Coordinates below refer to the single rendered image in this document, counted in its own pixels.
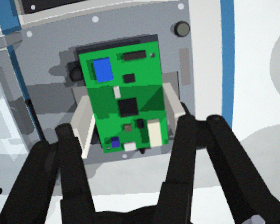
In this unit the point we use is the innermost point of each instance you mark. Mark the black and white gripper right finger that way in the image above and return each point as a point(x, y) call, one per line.
point(247, 195)

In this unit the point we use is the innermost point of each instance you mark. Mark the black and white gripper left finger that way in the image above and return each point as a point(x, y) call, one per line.
point(29, 199)

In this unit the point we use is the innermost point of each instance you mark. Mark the green circuit board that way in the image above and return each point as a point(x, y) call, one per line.
point(125, 88)

